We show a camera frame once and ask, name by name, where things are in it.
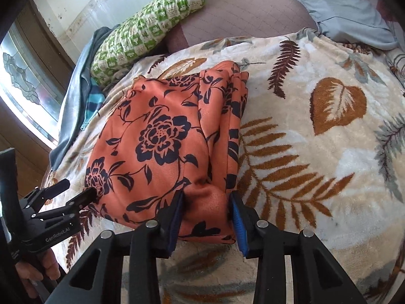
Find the grey-blue cloth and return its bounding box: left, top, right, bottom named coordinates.
left=49, top=27, right=112, bottom=170

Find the light blue pillow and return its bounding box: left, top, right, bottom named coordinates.
left=280, top=0, right=400, bottom=51

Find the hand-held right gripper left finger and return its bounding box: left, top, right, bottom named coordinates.
left=47, top=191, right=186, bottom=304

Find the green checked pillow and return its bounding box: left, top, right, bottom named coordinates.
left=90, top=0, right=218, bottom=88

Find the mauve quilted bed sheet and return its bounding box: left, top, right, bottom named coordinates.
left=166, top=0, right=319, bottom=53

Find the teal striped cloth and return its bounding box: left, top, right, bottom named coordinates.
left=80, top=84, right=107, bottom=131

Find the stained glass window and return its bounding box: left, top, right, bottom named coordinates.
left=0, top=24, right=61, bottom=140

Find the leaf print fleece blanket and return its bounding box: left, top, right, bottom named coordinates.
left=43, top=27, right=405, bottom=304

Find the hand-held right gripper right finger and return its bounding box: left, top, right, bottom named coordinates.
left=228, top=191, right=368, bottom=304

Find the orange floral garment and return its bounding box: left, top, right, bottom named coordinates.
left=84, top=60, right=251, bottom=245

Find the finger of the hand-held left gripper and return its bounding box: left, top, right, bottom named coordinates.
left=64, top=188, right=97, bottom=213
left=38, top=178, right=71, bottom=203

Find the person's left hand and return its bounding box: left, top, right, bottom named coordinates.
left=15, top=248, right=61, bottom=299

